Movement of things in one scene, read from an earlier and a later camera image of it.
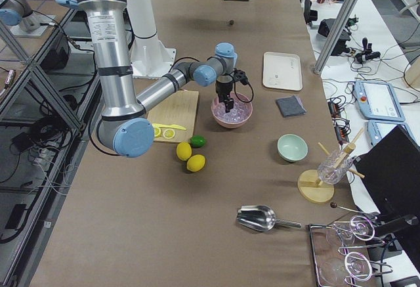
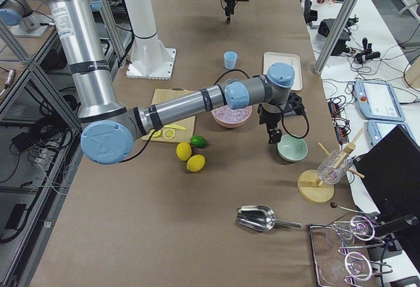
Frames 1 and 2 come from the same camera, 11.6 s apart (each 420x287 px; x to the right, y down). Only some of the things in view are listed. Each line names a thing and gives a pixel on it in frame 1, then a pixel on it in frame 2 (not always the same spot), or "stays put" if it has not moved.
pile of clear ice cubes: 238,113 stays put
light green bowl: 292,148 stays put
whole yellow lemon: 195,163 stays put
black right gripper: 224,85 to 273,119
